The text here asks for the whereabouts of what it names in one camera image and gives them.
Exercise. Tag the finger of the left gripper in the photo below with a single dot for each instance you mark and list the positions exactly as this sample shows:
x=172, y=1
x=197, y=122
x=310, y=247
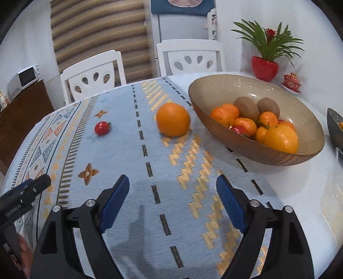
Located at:
x=16, y=189
x=36, y=187

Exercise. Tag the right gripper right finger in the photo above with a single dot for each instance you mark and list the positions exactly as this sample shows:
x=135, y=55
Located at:
x=287, y=254

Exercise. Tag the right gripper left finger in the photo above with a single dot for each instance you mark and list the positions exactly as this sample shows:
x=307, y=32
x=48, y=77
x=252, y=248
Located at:
x=56, y=253

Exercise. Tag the large orange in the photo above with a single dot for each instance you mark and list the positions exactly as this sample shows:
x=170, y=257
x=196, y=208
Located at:
x=282, y=138

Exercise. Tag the tangerine with two leaves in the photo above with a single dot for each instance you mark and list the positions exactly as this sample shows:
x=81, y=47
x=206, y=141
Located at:
x=262, y=129

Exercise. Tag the tangerine with stem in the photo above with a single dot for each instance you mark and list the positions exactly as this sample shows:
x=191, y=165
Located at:
x=248, y=124

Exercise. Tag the large red tomato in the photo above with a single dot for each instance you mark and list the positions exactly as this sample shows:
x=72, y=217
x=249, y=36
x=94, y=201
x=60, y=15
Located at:
x=239, y=130

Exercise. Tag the leafy tangerine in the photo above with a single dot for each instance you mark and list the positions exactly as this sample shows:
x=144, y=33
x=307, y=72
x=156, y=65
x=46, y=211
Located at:
x=268, y=119

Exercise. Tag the smooth orange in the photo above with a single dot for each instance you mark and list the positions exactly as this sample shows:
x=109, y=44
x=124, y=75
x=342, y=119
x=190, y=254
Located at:
x=173, y=120

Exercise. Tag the large brown kiwi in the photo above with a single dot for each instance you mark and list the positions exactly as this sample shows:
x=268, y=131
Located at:
x=247, y=108

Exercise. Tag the small tangerine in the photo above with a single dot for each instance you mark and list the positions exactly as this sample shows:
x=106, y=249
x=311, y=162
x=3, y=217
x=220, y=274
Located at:
x=286, y=123

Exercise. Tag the left hand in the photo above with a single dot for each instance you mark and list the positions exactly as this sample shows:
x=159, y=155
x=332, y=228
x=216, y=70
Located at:
x=26, y=256

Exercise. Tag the brown wooden sideboard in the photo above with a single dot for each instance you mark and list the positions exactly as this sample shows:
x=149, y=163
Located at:
x=18, y=119

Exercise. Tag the far cherry tomato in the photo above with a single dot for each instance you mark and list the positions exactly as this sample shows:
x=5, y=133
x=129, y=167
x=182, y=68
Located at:
x=102, y=128

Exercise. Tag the white bottle on sideboard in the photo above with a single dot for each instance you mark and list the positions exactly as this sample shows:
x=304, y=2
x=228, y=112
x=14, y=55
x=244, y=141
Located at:
x=3, y=101

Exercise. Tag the white microwave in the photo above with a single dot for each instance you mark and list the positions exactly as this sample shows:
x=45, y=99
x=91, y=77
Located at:
x=22, y=79

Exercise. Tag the patterned light blue tablecloth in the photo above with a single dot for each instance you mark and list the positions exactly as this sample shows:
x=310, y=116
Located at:
x=172, y=223

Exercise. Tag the white chair left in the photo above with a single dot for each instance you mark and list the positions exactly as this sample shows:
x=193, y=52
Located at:
x=92, y=76

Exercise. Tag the white chair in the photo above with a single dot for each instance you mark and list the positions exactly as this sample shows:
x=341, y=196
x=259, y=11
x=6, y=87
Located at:
x=183, y=56
x=92, y=76

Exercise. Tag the striped brown curtain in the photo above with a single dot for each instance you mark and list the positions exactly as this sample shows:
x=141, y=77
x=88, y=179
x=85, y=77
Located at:
x=82, y=29

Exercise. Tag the red paper ornament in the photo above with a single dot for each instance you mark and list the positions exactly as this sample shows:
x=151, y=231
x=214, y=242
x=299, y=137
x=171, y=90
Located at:
x=291, y=83

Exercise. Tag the brown ribbed glass bowl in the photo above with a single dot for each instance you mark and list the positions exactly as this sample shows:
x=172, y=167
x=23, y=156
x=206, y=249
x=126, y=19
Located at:
x=210, y=92

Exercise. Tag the white chair right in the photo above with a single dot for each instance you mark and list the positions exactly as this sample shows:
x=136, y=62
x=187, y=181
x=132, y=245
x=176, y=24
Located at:
x=183, y=56

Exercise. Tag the silver refrigerator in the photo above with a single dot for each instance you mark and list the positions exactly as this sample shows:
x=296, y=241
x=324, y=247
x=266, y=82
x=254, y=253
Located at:
x=165, y=27

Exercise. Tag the potted plant red pot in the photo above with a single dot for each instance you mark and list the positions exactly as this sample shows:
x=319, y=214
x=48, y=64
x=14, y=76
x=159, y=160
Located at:
x=271, y=45

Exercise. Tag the blue fridge cover cloth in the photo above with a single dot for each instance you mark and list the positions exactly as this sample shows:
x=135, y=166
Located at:
x=189, y=8

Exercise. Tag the white patterned hanging decoration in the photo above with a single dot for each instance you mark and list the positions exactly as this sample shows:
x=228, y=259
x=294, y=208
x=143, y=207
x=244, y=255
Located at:
x=212, y=25

